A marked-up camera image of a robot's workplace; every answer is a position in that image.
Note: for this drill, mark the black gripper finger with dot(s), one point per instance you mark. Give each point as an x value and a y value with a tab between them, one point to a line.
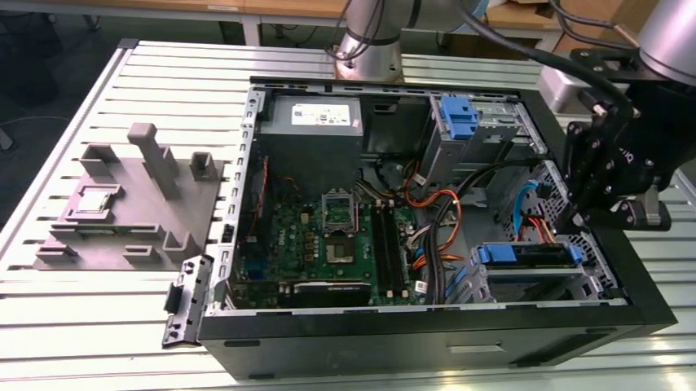
590	171

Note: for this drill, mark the hard disk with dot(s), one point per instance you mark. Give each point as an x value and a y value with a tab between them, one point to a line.
498	254

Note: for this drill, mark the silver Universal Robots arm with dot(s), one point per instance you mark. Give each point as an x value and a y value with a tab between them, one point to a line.
371	57

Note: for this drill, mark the metal disk bay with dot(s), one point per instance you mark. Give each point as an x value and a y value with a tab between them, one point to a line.
534	273

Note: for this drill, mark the metal drive cage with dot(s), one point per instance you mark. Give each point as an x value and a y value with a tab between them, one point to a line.
452	159

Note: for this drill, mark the blue drive latch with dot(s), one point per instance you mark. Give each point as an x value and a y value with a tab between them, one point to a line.
460	118

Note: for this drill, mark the brown wooden cabinet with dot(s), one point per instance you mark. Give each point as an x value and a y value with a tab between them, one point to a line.
626	12

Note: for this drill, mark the black RAM slot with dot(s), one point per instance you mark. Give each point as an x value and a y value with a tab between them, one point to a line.
399	248
383	248

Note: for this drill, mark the grey power supply unit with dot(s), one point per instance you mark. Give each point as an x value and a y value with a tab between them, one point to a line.
321	159

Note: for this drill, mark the CPU socket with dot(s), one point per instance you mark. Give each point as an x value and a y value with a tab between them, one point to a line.
341	250

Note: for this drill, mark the black graphics card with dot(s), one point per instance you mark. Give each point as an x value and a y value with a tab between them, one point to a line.
332	293

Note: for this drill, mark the green motherboard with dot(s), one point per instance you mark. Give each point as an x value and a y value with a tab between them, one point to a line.
295	228

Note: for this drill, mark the black PC case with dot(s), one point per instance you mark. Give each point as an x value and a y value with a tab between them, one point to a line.
382	350

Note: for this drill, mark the blue expansion slot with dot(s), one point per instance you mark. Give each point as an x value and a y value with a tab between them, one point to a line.
256	271

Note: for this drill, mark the grey parts rack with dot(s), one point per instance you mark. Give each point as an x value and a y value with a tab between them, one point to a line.
164	212

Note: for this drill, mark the green RAM stick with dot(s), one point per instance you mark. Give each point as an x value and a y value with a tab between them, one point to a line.
117	232

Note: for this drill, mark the grey stand leg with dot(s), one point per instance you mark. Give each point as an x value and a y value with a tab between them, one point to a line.
6	140

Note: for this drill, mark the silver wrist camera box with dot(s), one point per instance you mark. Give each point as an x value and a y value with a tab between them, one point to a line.
561	89

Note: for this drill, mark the wooden desk white frame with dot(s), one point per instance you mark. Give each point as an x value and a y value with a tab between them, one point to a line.
525	18

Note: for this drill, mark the metal card retainer bracket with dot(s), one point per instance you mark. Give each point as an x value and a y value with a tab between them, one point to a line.
193	301

